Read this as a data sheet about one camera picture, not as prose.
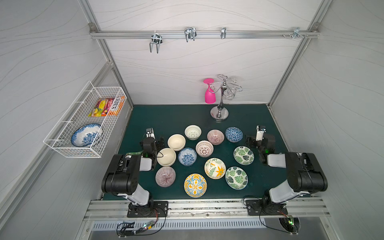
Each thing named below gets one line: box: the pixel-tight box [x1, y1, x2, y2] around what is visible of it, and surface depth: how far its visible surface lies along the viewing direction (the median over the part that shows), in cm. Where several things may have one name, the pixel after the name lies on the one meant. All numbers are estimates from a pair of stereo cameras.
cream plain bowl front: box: [157, 147, 177, 167], surface depth 90 cm
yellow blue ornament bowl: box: [183, 173, 208, 198], surface depth 81 cm
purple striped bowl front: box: [155, 166, 176, 188], surface depth 84 cm
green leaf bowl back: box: [233, 145, 255, 166], surface depth 92 cm
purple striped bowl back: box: [207, 129, 225, 146], surface depth 100 cm
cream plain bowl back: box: [167, 134, 186, 152], surface depth 97 cm
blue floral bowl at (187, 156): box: [178, 147, 198, 167], surface depth 92 cm
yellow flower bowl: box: [204, 157, 227, 180], surface depth 87 cm
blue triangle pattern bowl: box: [225, 126, 244, 143], surface depth 103 cm
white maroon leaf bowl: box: [195, 140, 214, 158], surface depth 95 cm
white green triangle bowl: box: [184, 124, 202, 141], surface depth 103 cm
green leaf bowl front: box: [225, 166, 249, 191], surface depth 84 cm
